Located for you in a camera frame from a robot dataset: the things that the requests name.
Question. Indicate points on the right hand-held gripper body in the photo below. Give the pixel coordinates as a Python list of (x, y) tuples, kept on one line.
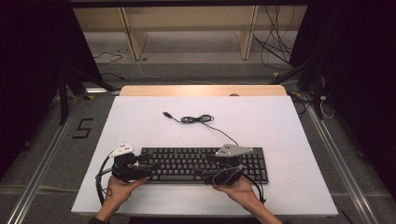
[(229, 174)]

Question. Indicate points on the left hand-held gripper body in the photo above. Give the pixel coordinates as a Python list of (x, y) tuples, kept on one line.
[(126, 171)]

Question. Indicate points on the black computer keyboard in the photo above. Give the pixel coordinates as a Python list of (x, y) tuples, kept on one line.
[(183, 161)]

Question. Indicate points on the person's left hand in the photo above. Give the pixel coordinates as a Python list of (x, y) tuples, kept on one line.
[(120, 189)]

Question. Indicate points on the person's right hand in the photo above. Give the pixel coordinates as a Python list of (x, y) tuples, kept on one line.
[(241, 193)]

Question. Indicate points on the white table mat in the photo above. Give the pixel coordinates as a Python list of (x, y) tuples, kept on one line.
[(280, 124)]

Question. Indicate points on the light wooden table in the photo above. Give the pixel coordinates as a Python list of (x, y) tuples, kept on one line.
[(186, 90)]

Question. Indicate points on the short silver metal bar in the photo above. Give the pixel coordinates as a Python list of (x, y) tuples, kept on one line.
[(99, 90)]

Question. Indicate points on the black metal stand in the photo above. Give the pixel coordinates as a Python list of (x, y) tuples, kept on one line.
[(317, 93), (63, 102)]

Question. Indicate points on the light wooden shelf unit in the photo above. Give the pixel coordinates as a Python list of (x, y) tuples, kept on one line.
[(137, 40)]

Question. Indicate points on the dark curtain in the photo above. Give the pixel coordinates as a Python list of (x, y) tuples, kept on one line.
[(364, 77), (28, 77)]

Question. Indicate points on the black overhead bar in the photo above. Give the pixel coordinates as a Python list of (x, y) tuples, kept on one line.
[(186, 3)]

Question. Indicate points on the aluminium floor rail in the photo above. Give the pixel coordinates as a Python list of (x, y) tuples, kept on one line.
[(46, 158), (339, 155)]

